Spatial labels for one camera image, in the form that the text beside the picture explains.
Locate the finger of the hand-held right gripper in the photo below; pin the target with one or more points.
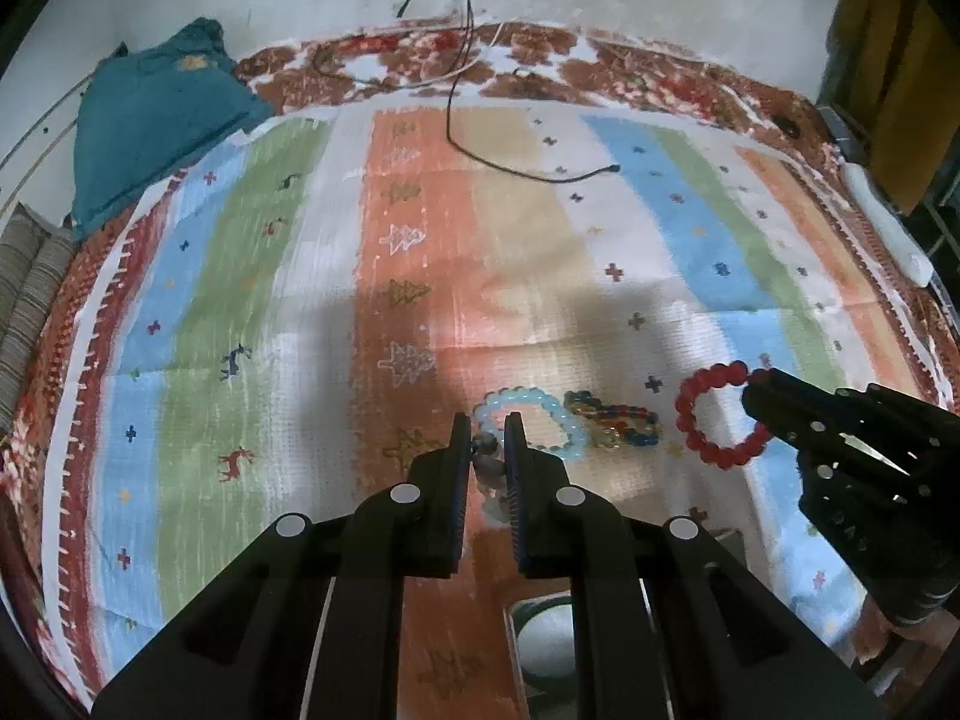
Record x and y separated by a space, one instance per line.
832 487
810 399

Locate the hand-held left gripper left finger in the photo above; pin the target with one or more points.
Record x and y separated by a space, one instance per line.
458 465

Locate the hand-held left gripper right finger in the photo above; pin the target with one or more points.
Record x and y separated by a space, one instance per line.
514 465

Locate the grey box with white lining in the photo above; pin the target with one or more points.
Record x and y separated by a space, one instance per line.
544 645

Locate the white plastic bar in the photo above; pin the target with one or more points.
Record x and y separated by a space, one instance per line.
885 221

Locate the striped colourful mat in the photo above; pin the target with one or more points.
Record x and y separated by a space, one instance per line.
315 300

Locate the yellow cloth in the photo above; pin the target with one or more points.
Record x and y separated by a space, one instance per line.
892 52

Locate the red white patterned blanket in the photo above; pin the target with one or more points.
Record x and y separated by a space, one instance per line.
525 60

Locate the grey striped cushion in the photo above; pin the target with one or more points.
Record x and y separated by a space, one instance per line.
26 300

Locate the teal cloth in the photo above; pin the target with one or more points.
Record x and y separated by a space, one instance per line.
150 112

